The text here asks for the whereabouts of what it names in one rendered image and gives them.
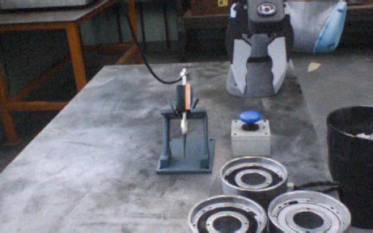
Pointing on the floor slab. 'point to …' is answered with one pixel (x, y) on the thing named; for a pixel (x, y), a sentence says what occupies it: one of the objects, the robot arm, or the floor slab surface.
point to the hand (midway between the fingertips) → (259, 86)
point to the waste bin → (362, 162)
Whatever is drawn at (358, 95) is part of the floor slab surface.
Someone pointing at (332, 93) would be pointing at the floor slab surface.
